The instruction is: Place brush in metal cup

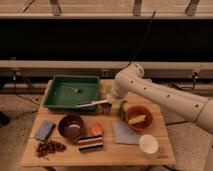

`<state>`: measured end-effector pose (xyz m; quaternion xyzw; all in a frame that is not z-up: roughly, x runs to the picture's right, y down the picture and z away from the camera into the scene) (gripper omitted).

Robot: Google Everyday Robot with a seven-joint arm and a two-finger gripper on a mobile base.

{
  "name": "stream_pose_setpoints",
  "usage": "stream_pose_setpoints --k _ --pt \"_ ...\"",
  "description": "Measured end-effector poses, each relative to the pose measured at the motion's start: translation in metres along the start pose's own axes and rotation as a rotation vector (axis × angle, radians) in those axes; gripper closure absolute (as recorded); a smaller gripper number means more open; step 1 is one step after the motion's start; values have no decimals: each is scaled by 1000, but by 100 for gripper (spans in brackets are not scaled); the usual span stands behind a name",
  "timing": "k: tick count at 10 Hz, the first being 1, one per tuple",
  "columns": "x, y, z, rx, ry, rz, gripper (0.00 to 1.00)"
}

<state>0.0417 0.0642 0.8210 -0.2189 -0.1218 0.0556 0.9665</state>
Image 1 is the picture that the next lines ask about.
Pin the yellow corn cob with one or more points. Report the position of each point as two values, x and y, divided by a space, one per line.
137 119

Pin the green pepper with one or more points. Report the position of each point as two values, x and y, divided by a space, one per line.
122 112

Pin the striped layered block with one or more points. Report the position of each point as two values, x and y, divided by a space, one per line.
90 143

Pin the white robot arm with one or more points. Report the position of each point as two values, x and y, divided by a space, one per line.
193 108

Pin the grey cloth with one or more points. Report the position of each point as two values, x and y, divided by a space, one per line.
124 135

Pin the orange round fruit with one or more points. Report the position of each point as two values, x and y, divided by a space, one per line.
96 129

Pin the dark grape bunch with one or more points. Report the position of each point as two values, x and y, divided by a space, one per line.
49 147

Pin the dark brown bowl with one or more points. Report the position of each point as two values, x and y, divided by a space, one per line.
71 127

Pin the wooden table board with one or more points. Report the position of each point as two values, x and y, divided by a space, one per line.
112 154

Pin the white round cup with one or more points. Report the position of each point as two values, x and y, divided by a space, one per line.
148 145

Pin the orange bowl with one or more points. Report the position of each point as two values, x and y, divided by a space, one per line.
136 110

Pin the green plastic tray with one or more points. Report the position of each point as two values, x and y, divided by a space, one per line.
66 91

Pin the brush with white handle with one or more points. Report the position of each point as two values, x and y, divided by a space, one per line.
108 99

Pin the blue sponge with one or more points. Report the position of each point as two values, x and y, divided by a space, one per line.
44 130

